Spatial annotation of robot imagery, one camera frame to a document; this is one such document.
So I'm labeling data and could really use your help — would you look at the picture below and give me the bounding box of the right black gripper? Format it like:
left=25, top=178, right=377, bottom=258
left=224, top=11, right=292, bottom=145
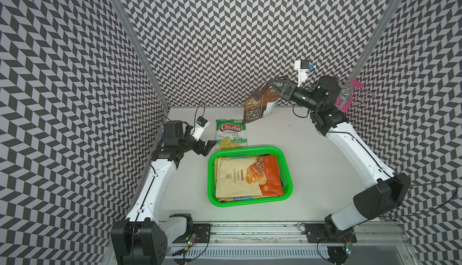
left=269, top=78, right=322, bottom=111

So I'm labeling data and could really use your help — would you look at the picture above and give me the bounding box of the brown kettle chips bag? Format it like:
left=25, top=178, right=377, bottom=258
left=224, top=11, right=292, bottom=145
left=243, top=82, right=280, bottom=124

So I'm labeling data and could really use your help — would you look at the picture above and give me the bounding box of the orange white chips bag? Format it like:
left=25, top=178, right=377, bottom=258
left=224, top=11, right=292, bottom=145
left=215, top=154, right=285, bottom=200

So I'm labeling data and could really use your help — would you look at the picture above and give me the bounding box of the yellow blue chips bag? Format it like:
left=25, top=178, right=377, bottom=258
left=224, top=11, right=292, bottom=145
left=213, top=156, right=282, bottom=203

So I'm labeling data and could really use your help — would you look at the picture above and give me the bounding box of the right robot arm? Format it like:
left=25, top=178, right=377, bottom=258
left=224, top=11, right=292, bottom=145
left=269, top=76, right=411, bottom=242

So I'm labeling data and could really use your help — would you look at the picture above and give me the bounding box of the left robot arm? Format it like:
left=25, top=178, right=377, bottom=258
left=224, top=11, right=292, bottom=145
left=111, top=116, right=216, bottom=265

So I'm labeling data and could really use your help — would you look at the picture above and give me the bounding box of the green plastic basket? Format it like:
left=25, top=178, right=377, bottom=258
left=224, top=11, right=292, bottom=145
left=208, top=147, right=293, bottom=207

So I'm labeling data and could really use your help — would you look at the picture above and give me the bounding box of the green white Chuba bag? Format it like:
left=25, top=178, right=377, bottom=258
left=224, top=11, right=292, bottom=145
left=215, top=119, right=248, bottom=151

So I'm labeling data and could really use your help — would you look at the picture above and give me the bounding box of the silver pink mug tree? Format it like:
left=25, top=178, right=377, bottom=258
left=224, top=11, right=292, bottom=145
left=335, top=80, right=364, bottom=113

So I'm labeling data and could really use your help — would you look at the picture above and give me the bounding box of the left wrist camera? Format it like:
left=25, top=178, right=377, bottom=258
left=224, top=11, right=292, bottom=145
left=191, top=116, right=209, bottom=141

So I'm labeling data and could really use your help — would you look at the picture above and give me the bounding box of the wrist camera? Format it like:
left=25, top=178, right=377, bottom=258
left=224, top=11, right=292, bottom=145
left=191, top=116, right=209, bottom=141
left=294, top=60, right=316, bottom=88

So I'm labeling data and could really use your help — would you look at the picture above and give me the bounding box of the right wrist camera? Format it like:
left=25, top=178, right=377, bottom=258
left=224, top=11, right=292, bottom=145
left=294, top=60, right=316, bottom=88

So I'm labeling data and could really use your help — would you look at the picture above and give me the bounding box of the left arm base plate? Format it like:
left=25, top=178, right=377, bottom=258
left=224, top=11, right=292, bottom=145
left=176, top=223, right=212, bottom=244

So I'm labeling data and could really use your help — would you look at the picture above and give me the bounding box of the aluminium front rail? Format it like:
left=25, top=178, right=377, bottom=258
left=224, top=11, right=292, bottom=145
left=108, top=221, right=412, bottom=251

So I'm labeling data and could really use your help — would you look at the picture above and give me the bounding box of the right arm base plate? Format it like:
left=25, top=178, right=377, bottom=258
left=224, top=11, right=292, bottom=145
left=300, top=223, right=357, bottom=244

